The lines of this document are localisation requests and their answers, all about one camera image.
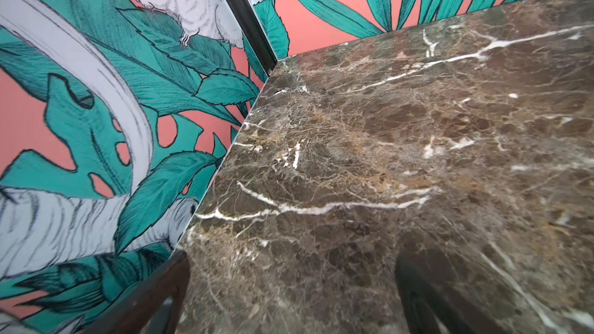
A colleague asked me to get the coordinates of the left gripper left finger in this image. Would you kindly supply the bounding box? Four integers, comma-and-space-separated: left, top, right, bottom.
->
83, 250, 190, 333

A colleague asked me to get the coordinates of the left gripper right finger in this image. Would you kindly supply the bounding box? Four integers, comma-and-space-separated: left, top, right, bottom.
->
394, 252, 505, 333

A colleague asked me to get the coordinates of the left black frame post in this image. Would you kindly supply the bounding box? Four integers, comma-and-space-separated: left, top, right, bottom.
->
226, 0, 278, 77

